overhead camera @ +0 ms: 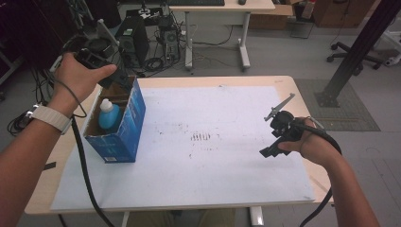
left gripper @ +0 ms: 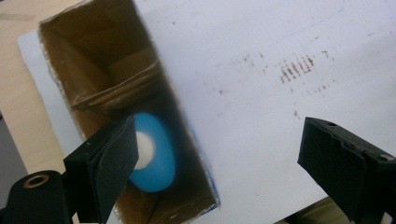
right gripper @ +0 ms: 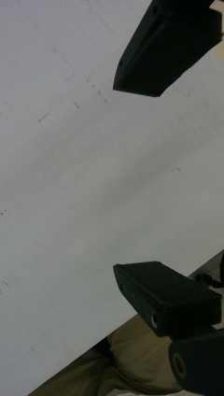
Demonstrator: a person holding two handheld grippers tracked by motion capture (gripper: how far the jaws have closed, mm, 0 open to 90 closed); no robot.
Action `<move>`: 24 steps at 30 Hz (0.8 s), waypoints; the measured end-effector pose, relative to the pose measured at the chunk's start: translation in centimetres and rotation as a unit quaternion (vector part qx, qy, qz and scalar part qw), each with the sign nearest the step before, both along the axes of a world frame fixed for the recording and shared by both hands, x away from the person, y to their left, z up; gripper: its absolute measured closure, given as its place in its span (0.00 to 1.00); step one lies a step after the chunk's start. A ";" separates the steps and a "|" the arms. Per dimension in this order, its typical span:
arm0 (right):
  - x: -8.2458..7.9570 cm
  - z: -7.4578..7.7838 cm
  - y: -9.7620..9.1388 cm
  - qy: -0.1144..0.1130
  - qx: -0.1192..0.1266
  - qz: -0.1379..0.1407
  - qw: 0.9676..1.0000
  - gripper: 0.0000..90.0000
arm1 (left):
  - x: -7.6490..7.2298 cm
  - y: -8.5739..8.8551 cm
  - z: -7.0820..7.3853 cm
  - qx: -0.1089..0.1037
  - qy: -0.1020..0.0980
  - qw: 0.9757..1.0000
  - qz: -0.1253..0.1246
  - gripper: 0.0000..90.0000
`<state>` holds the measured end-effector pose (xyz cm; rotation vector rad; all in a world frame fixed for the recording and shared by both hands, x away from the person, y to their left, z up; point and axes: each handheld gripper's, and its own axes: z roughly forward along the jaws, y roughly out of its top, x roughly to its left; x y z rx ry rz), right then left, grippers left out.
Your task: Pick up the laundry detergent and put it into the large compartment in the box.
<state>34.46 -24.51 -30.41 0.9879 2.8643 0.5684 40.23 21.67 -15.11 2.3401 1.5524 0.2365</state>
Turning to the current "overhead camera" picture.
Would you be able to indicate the person's right hand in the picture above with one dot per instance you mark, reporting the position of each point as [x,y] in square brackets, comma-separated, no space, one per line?
[315,145]

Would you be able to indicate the person's left hand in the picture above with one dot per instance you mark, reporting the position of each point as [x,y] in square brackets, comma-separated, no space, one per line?
[77,80]

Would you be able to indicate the black metal pillar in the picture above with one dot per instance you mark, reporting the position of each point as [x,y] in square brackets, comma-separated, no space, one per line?
[359,47]

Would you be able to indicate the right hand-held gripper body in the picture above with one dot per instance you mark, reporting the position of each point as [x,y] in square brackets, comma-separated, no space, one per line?
[283,123]

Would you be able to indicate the blue cardboard box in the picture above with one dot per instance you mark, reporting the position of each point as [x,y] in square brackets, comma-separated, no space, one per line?
[126,132]

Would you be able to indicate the small open computer case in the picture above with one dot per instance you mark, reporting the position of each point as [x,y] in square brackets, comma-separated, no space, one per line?
[170,39]

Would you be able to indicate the brown cardboard box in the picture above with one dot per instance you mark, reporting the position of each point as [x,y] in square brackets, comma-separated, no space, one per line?
[271,17]

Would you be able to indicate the brown wooden cabinet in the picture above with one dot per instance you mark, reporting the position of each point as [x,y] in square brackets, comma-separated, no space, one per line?
[343,12]

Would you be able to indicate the white-legged wooden desk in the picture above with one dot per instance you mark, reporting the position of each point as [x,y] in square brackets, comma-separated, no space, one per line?
[220,8]

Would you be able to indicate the grey floor mat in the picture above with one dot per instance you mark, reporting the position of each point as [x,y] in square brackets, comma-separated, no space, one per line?
[353,113]

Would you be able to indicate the black computer mouse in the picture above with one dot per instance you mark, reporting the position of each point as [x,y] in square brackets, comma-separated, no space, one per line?
[242,2]

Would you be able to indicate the blue bottle with white cap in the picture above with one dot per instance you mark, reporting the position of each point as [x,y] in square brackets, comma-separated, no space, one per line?
[109,116]

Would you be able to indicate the black tape strip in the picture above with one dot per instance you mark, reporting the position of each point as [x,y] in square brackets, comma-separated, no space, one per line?
[49,165]

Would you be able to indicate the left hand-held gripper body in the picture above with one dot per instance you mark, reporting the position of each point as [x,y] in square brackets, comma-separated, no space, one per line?
[94,50]

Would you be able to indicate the black office chair base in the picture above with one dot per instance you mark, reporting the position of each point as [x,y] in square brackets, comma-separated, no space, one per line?
[353,55]

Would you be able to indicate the white paper sheet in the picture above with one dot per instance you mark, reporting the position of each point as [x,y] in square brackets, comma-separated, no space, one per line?
[220,170]

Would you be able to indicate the black keyboard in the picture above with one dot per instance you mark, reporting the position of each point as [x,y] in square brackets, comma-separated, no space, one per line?
[195,2]

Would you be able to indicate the black computer tower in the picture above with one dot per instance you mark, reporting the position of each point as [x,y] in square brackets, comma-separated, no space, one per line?
[134,39]

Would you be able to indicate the white table leg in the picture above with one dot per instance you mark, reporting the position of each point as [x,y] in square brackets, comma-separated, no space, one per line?
[257,217]

